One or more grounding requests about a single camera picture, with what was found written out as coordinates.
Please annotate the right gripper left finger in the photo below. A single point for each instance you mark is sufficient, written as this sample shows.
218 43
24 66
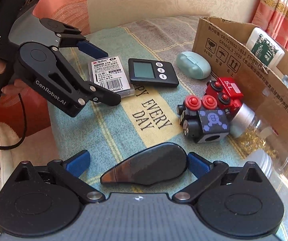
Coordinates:
67 173

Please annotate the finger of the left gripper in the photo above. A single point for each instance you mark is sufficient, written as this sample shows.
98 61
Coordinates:
72 37
77 89

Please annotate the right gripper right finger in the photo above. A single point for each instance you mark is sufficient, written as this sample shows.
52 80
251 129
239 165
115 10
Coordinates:
209 175

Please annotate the staples box with barcode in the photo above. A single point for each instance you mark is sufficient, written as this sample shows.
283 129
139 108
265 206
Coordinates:
109 73

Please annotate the black blue toy train car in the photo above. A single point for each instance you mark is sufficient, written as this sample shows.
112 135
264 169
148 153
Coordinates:
202 120

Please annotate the glass jar silver lid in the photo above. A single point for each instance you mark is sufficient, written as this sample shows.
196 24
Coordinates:
252 133

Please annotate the black digital timer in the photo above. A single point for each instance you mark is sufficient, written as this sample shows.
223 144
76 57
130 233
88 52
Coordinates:
152 73

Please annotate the clear plastic jar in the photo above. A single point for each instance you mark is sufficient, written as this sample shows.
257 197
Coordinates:
273 172

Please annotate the red toy train car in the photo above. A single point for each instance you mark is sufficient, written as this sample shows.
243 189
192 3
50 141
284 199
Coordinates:
227 94

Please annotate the mint green earbud case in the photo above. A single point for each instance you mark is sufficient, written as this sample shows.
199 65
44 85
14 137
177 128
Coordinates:
193 65

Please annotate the white medical bottle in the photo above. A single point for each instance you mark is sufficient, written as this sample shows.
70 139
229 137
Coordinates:
265 48

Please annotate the person left hand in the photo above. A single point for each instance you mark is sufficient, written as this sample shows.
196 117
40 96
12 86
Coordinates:
10 89

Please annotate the checkered blanket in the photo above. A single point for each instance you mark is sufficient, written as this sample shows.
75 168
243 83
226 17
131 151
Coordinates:
145 119

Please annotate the cardboard box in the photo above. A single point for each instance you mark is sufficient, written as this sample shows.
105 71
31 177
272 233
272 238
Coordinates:
222 43

